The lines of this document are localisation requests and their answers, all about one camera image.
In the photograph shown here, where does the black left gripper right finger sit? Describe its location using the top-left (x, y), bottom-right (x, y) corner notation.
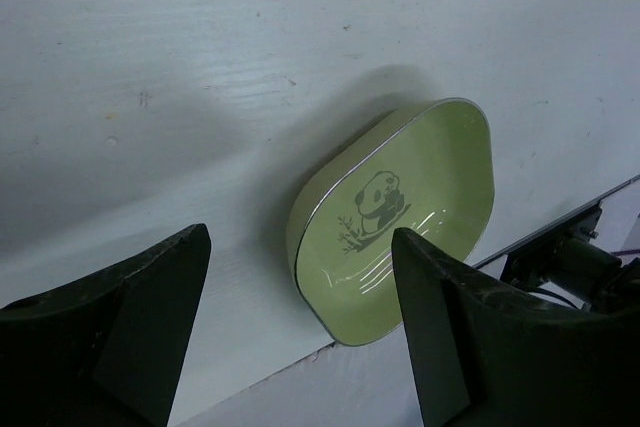
top-left (392, 228), bottom-right (639, 426)

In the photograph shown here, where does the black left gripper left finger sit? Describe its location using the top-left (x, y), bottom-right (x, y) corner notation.
top-left (1, 224), bottom-right (209, 426)

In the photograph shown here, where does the green square panda plate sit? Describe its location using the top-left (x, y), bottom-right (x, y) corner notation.
top-left (285, 98), bottom-right (495, 346)

